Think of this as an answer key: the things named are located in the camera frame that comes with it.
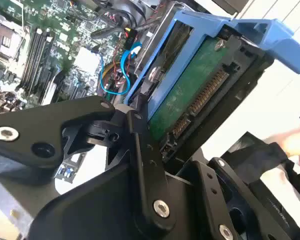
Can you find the hard disk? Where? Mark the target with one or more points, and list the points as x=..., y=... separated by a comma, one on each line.
x=185, y=87

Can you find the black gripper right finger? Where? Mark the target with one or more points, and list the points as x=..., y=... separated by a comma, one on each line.
x=242, y=190

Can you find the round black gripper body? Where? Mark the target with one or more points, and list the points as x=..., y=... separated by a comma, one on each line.
x=95, y=207

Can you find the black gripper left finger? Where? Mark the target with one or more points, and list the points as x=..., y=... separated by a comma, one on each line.
x=27, y=120

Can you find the person's hand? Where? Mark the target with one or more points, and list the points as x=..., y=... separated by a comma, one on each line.
x=297, y=140

